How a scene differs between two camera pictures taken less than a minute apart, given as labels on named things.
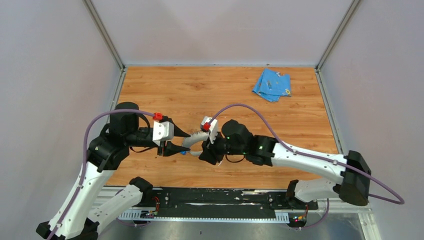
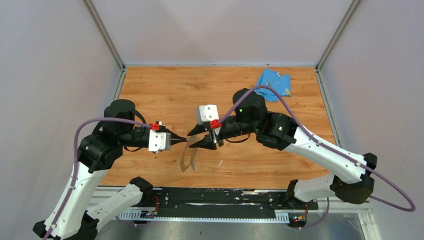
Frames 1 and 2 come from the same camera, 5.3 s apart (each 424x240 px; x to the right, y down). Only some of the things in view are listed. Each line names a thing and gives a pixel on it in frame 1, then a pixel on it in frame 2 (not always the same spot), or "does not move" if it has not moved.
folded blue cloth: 271,85 does not move
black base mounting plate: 226,199 does not move
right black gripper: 210,157 -> 208,142
